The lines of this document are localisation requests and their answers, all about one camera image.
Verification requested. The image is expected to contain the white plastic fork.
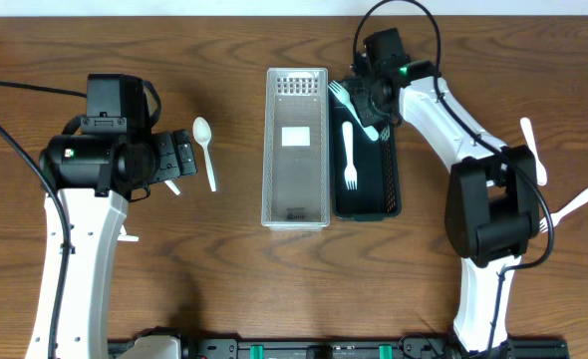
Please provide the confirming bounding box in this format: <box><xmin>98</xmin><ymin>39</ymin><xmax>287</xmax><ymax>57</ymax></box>
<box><xmin>328</xmin><ymin>81</ymin><xmax>380</xmax><ymax>142</ymax></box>
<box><xmin>551</xmin><ymin>187</ymin><xmax>588</xmax><ymax>227</ymax></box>
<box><xmin>341</xmin><ymin>121</ymin><xmax>358</xmax><ymax>190</ymax></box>

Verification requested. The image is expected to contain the black plastic basket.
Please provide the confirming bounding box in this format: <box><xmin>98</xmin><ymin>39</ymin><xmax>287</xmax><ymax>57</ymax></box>
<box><xmin>328</xmin><ymin>89</ymin><xmax>402</xmax><ymax>221</ymax></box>

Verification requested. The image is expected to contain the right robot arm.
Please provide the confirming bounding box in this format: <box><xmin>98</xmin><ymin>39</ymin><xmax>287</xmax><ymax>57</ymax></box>
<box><xmin>341</xmin><ymin>28</ymin><xmax>540</xmax><ymax>358</ymax></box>

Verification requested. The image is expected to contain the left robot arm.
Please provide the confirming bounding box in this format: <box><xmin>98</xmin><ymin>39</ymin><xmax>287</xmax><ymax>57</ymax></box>
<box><xmin>26</xmin><ymin>74</ymin><xmax>197</xmax><ymax>358</ymax></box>

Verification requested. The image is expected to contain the clear plastic basket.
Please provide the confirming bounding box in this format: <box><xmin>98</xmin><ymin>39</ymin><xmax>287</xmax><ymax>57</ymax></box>
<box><xmin>261</xmin><ymin>68</ymin><xmax>330</xmax><ymax>230</ymax></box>

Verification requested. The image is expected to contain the right black cable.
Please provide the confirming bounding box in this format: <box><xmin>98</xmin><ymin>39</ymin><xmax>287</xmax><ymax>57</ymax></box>
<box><xmin>352</xmin><ymin>0</ymin><xmax>557</xmax><ymax>350</ymax></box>

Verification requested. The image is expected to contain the black cable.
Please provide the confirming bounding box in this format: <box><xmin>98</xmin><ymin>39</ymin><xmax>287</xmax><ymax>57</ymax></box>
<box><xmin>0</xmin><ymin>78</ymin><xmax>89</xmax><ymax>359</ymax></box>
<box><xmin>352</xmin><ymin>0</ymin><xmax>557</xmax><ymax>350</ymax></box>

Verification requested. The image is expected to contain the left black cable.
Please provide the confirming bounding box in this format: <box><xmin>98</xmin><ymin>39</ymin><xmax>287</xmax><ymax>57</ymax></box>
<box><xmin>0</xmin><ymin>78</ymin><xmax>89</xmax><ymax>359</ymax></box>

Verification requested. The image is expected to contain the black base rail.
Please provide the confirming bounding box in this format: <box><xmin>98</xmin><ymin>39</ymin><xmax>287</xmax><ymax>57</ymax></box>
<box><xmin>108</xmin><ymin>327</ymin><xmax>570</xmax><ymax>359</ymax></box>

